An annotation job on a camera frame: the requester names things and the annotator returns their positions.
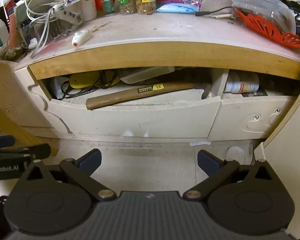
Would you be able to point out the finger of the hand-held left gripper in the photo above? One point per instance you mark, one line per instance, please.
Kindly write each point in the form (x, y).
(27, 150)
(1, 142)

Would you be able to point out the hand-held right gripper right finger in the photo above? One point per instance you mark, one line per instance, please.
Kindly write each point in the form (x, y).
(208, 162)

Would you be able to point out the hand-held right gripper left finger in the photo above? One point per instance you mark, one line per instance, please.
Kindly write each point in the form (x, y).
(91, 159)

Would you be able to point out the white oval inline switch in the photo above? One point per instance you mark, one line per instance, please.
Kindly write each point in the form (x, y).
(81, 37)

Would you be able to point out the beige wooden drawer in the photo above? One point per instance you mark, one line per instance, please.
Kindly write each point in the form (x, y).
(140, 120)

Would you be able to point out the small beige drawer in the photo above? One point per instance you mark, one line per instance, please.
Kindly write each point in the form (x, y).
(245, 110)

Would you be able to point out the white sticker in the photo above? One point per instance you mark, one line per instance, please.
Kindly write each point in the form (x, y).
(200, 143)

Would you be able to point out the white round disc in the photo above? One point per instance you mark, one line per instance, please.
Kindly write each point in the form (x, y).
(236, 153)

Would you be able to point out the curved wooden board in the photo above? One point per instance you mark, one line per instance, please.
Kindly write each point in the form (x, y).
(5, 92)

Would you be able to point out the white plastic bag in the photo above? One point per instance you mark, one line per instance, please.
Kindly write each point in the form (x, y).
(57, 86)

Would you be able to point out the yellow plastic case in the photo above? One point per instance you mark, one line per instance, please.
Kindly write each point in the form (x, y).
(82, 80)

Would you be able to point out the beige cabinet door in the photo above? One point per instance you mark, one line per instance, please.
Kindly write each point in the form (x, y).
(290, 155)

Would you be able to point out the white bottle red label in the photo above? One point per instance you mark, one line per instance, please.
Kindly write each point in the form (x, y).
(241, 82)

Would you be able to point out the beige wooden dresser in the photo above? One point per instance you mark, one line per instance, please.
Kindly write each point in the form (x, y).
(165, 55)

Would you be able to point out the pink tube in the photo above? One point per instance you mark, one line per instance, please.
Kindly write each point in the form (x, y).
(12, 22)

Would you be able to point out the clear plastic container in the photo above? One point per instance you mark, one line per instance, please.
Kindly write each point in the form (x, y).
(57, 31)

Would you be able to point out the white power strip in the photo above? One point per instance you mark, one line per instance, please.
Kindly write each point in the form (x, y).
(66, 13)

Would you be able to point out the orange plastic fly swatter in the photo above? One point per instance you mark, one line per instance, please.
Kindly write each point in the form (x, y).
(265, 28)

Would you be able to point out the large white jar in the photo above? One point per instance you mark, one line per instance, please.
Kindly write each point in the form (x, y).
(88, 8)

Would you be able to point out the blue face mask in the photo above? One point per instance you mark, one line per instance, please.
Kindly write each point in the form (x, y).
(176, 8)

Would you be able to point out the brown paper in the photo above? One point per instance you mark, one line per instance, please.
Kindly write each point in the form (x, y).
(213, 5)

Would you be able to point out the clear plastic bag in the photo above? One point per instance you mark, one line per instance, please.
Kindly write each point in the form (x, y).
(265, 7)

